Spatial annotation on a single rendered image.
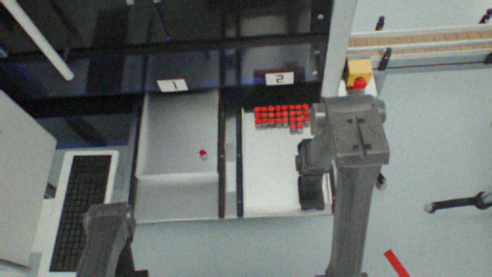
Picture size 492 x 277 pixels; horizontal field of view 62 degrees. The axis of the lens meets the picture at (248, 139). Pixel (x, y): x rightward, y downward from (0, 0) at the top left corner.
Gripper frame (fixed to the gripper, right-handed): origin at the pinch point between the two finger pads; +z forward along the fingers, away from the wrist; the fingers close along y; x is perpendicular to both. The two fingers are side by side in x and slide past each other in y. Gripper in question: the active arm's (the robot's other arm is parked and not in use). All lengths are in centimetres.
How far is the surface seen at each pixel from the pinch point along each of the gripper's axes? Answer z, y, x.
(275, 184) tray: 1.6, 8.9, 9.7
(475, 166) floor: 82, 59, -96
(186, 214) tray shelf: 3.3, 1.1, 37.4
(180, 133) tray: -1.7, 28.7, 40.7
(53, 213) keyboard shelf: 10, 7, 85
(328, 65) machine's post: -22.2, 34.9, -8.2
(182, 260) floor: 90, 19, 59
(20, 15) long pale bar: -56, 22, 65
